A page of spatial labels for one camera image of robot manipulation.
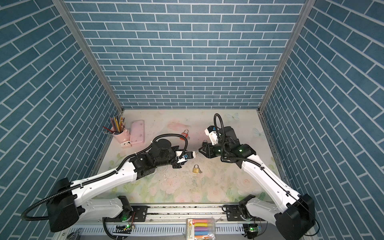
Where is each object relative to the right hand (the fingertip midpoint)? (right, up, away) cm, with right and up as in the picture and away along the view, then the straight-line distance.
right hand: (199, 148), depth 74 cm
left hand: (-4, -2, 0) cm, 5 cm away
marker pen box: (+1, -37, -6) cm, 37 cm away
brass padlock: (-2, -16, +14) cm, 21 cm away
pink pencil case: (-44, +6, +29) cm, 53 cm away
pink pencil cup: (-50, +3, +22) cm, 55 cm away
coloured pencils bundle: (-53, +11, +22) cm, 58 cm away
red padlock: (-10, +5, +33) cm, 35 cm away
